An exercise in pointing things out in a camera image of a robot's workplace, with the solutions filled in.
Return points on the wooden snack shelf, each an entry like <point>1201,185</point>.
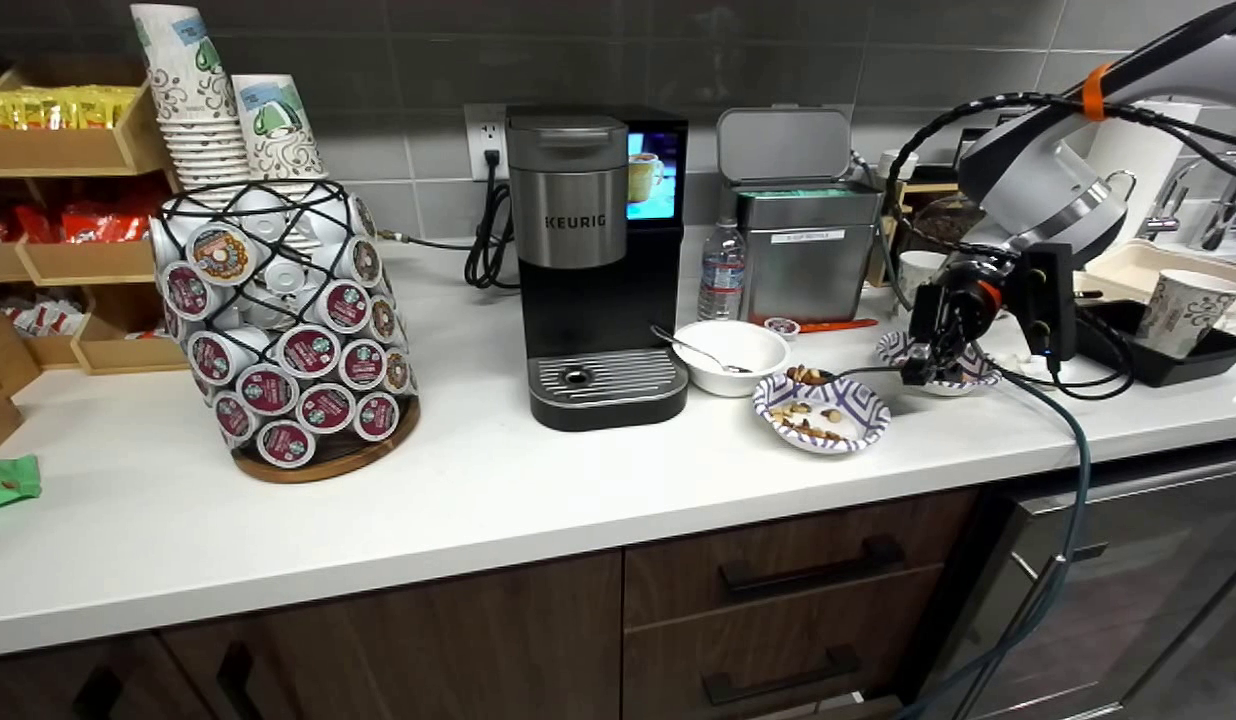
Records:
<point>98,263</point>

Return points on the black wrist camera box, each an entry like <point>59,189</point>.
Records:
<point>1040,301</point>

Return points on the small white cup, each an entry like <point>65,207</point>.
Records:
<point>896,166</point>

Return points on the white wall outlet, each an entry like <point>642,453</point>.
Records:
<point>477,126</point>

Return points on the dark dishwasher front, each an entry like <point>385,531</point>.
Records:
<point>1149,587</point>

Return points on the silver lidded bin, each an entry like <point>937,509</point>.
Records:
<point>801,241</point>

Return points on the narrow brown cabinet door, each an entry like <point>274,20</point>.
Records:
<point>31,687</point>

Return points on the shallow brown drawer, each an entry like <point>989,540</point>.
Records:
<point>680,574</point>

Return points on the clear water bottle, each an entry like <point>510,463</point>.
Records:
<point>724,282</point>

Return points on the tall paper cup stack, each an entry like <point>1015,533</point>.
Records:
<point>190,95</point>

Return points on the wooden countertop organizer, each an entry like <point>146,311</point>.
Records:
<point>896,203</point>

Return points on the wide brown cabinet door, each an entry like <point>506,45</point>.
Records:
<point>419,655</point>

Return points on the short paper cup stack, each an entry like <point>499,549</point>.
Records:
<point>279,126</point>

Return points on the black plastic tray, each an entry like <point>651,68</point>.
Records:
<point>1111,350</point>

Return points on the coffee pod carousel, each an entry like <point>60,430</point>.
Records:
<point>282,344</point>

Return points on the blue patterned bowl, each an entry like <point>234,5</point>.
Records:
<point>822,422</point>

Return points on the orange pen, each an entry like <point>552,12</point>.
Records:
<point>822,326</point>

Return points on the green packet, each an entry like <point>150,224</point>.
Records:
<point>2,487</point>

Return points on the small patterned paper cup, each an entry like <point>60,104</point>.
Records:
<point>917,274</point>

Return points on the chrome faucet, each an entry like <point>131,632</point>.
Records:
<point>1196,203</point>

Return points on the black Keurig coffee maker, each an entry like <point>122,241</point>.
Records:
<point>591,282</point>

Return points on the white ceramic bowl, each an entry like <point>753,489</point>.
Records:
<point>739,380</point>

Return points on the yellow snack packets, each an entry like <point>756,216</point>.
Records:
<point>59,104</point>

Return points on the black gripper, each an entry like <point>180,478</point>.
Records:
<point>957,293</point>

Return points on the deep brown drawer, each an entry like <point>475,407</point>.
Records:
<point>669,664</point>

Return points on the beige clamshell takeout container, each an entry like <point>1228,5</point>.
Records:
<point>1122,282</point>

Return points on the silver spoon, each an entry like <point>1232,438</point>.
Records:
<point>702,353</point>

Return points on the red snack packets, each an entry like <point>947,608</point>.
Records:
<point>90,224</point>

